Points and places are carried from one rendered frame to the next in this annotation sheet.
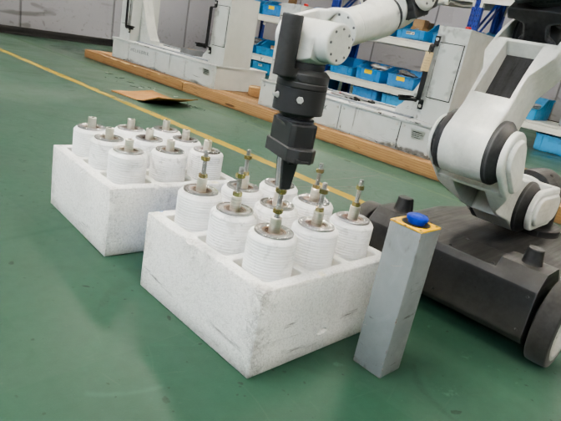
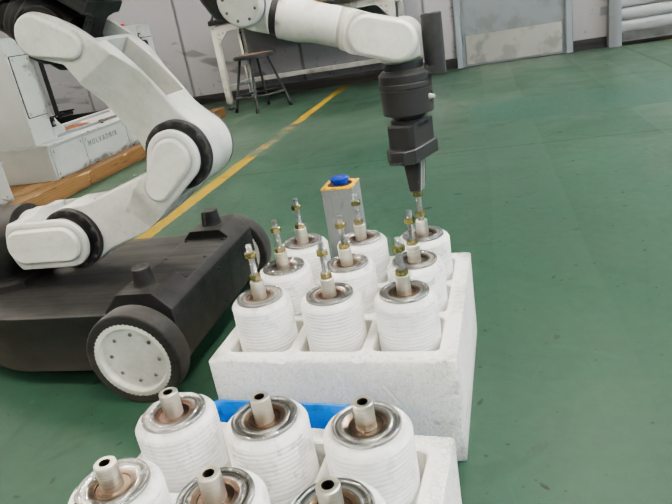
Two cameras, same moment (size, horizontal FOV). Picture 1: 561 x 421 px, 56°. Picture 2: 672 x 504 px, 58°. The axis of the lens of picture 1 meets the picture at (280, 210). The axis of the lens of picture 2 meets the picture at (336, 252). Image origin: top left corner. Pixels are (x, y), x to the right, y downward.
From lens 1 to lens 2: 175 cm
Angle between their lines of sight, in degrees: 105
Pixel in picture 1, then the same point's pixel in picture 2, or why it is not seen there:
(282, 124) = (425, 124)
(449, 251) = (215, 257)
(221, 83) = not seen: outside the picture
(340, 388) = not seen: hidden behind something
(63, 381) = (635, 372)
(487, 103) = (183, 101)
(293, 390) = not seen: hidden behind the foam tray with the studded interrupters
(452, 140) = (217, 142)
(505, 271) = (232, 233)
